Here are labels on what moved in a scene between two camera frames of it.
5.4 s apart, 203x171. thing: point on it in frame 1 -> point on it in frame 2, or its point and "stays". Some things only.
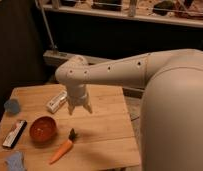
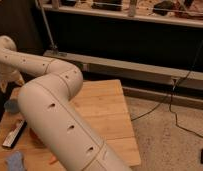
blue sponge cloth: x=16 y=161 stays
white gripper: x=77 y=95 -> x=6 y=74
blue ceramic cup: x=12 y=106 stays
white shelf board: x=172 y=19 stays
